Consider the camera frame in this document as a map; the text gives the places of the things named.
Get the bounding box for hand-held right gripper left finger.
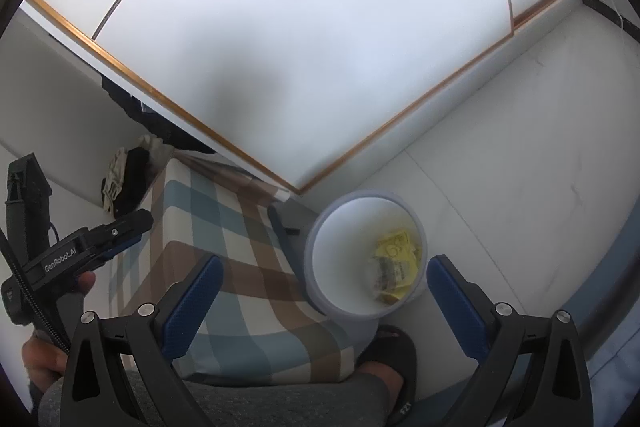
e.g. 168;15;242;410
65;254;224;427

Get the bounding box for printed wrapper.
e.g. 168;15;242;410
369;257;402;294

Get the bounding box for white wardrobe with wood trim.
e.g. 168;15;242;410
25;0;581;196

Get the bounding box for person's left hand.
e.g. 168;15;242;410
22;271;97;390

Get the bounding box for dark hanging clothes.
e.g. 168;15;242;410
101;74;216;155

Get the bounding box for person's leg in grey pants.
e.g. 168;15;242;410
39;367;406;427

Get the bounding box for yellow paper packet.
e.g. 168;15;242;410
375;231;420;280

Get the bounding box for round grey trash bin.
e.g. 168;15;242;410
303;190;428;320

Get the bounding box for beige cloth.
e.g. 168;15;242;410
101;148;129;212

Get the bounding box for plaid cloth covered stool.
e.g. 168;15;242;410
109;157;381;383

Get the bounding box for black slipper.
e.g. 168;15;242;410
357;326;418;425

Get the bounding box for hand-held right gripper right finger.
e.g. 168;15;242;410
426;255;593;427

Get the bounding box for white cable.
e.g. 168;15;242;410
602;0;626;30

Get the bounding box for beige bag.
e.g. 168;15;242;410
140;134;174;174

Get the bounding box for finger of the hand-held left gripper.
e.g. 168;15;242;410
100;231;148;264
86;209;154;250

